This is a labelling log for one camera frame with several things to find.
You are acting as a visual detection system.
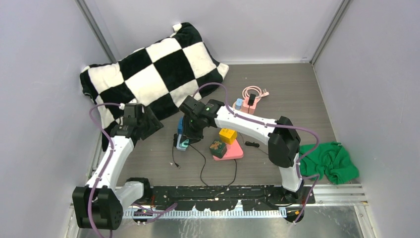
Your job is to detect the blue cube socket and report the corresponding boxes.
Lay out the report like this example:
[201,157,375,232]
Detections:
[177,117,184,135]

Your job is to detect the light blue power strip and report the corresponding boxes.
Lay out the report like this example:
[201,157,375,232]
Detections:
[175,117,189,151]

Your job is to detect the dark green cube socket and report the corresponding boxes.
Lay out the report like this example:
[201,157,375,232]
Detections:
[209,140,227,159]

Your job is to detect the yellow cube socket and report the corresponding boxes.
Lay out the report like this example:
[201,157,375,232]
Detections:
[219,128,237,145]

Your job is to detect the light blue plug adapter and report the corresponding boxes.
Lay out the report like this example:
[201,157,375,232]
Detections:
[234,98,243,111]

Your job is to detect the pink cube socket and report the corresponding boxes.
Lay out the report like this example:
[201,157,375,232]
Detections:
[241,97,258,115]

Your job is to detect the teal usb charger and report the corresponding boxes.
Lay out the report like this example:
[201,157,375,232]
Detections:
[178,139,190,151]

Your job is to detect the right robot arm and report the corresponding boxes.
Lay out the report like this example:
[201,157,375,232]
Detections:
[179,96,304,204]

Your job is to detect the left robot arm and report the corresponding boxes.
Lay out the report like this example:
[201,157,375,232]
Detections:
[72,103,163,232]

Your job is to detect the pink triangular power strip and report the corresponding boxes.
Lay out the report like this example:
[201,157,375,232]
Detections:
[213,139,244,161]

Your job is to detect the black white checkered pillow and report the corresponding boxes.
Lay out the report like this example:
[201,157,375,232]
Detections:
[80,22,229,135]

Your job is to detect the pink round power strip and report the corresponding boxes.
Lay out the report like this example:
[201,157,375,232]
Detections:
[233,85,269,109]

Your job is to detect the green cloth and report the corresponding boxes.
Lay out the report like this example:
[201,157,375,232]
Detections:
[300,142,360,184]

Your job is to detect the black usb cable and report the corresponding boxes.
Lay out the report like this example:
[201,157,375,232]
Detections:
[188,143,238,187]

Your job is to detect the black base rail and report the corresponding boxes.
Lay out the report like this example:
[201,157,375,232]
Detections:
[152,185,315,211]

